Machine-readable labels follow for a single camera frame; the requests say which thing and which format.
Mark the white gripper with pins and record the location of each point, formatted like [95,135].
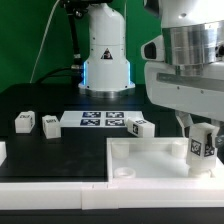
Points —
[202,96]

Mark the white square tabletop tray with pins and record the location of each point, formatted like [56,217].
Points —
[147,159]

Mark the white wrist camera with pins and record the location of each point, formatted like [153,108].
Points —
[154,50]

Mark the white marker base plate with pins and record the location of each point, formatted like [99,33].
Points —
[98,119]

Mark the white U-shaped fence wall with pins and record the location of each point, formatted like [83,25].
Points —
[207,192]

